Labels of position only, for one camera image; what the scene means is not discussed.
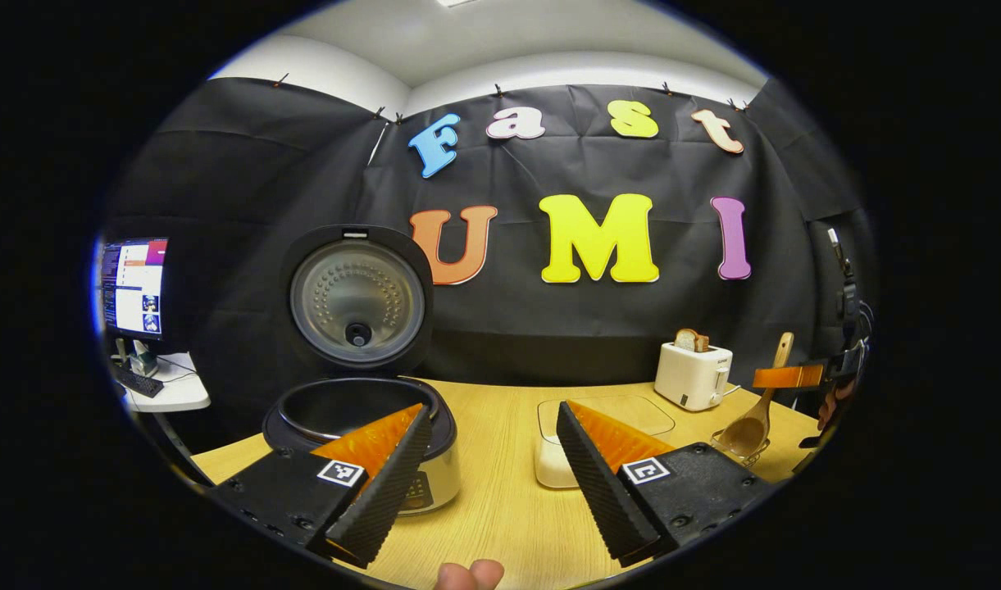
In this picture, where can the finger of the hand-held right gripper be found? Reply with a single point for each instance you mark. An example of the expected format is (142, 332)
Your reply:
(787, 376)

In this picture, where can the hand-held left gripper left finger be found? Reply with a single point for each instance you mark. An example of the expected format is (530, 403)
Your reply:
(385, 483)

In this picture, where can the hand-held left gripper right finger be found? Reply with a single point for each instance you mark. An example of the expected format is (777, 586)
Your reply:
(600, 483)

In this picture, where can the wooden spoon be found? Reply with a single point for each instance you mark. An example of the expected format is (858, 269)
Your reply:
(750, 430)

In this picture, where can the clear plastic rice container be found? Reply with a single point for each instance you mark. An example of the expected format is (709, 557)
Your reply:
(631, 414)

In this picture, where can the black rice cooker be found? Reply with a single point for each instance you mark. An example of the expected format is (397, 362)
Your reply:
(357, 303)

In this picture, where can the white toaster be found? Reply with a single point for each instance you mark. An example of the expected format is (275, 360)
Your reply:
(690, 377)

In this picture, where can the toasted bread slice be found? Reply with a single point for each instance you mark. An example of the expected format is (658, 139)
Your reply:
(687, 340)

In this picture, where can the black backdrop cloth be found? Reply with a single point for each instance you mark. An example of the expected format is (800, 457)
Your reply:
(590, 328)

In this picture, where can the white side desk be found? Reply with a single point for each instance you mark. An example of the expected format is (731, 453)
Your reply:
(180, 393)

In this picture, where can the black keyboard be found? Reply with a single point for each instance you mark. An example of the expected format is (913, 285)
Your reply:
(138, 382)

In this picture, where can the small teal box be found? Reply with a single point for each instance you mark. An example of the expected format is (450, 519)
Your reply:
(143, 359)

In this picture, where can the computer monitor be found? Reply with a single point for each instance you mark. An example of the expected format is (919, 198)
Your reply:
(135, 287)

